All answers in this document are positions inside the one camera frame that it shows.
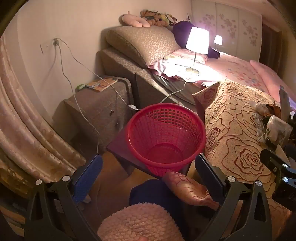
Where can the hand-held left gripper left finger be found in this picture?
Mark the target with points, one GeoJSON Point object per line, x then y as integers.
{"type": "Point", "coordinates": [89, 178]}

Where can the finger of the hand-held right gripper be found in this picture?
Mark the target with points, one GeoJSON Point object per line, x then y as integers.
{"type": "Point", "coordinates": [284, 102]}
{"type": "Point", "coordinates": [274, 160]}

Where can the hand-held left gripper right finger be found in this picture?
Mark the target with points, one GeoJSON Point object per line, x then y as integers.
{"type": "Point", "coordinates": [209, 178]}

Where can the clear plastic wrapper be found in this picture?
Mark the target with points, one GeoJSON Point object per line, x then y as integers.
{"type": "Point", "coordinates": [278, 132]}

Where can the red plastic mesh basket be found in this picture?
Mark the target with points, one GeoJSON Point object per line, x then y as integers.
{"type": "Point", "coordinates": [161, 160]}

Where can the crumpled brown paper bag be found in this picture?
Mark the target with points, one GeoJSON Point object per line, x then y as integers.
{"type": "Point", "coordinates": [274, 110]}

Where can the crumpled white tissue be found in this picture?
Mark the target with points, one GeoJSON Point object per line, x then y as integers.
{"type": "Point", "coordinates": [260, 106]}

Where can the silver blister pack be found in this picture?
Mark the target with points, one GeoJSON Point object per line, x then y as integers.
{"type": "Point", "coordinates": [259, 126]}

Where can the dark wooden stool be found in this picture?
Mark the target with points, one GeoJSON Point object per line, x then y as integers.
{"type": "Point", "coordinates": [118, 148]}

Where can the rose patterned blanket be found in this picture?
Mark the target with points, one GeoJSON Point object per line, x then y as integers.
{"type": "Point", "coordinates": [231, 139]}

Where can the pink floral bedsheet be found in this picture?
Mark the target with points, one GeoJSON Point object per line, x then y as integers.
{"type": "Point", "coordinates": [235, 67]}

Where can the person's blue trousers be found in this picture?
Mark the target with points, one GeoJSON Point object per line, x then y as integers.
{"type": "Point", "coordinates": [150, 197]}

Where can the pink fluffy garment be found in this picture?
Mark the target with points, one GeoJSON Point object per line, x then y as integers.
{"type": "Point", "coordinates": [138, 222]}

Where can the brown upholstered nightstand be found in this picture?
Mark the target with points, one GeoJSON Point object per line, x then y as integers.
{"type": "Point", "coordinates": [97, 111]}

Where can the white shade table lamp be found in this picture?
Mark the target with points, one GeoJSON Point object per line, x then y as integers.
{"type": "Point", "coordinates": [197, 38]}
{"type": "Point", "coordinates": [217, 39]}

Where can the beige patterned curtain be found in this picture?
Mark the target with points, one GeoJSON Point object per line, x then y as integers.
{"type": "Point", "coordinates": [23, 115]}

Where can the small green object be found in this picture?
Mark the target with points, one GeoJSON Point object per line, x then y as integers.
{"type": "Point", "coordinates": [81, 87]}

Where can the orange paperback book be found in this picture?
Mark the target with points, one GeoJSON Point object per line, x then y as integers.
{"type": "Point", "coordinates": [101, 85]}

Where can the floral wardrobe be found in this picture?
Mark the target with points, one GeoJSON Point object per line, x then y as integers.
{"type": "Point", "coordinates": [229, 20]}

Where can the pink floral pillow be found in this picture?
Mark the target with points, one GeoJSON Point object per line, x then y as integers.
{"type": "Point", "coordinates": [178, 55]}

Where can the shiny satin cloth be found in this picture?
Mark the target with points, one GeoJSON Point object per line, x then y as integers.
{"type": "Point", "coordinates": [166, 69]}

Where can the dark purple plush toy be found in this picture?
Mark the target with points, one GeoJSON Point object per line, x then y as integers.
{"type": "Point", "coordinates": [180, 32]}

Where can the colourful plush toy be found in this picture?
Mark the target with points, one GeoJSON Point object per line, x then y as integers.
{"type": "Point", "coordinates": [167, 19]}

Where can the patterned headboard cushion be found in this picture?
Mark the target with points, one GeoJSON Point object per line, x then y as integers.
{"type": "Point", "coordinates": [141, 44]}

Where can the brown bear plush toy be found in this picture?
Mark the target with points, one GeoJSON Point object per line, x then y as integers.
{"type": "Point", "coordinates": [150, 18]}

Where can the pink neck pillow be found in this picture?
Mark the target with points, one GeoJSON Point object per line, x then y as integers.
{"type": "Point", "coordinates": [133, 20]}

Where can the upholstered bed frame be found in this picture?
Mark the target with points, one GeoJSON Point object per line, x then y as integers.
{"type": "Point", "coordinates": [120, 64]}

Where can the white wall plug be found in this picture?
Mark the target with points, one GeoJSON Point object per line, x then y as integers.
{"type": "Point", "coordinates": [56, 42]}

